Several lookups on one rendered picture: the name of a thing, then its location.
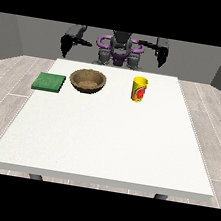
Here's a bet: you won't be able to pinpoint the yellow cup with melon print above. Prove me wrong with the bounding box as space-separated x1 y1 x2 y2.
129 75 150 105

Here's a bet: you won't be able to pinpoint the brown wooden bowl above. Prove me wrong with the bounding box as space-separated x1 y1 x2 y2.
67 66 108 97

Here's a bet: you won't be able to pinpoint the green square pad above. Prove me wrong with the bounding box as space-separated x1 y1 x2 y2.
30 70 67 95

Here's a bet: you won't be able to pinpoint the grey robot trunk purple rings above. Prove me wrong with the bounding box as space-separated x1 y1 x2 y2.
92 28 149 72

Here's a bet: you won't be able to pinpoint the dark table leg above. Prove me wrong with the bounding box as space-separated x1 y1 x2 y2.
153 193 169 202
28 173 45 182

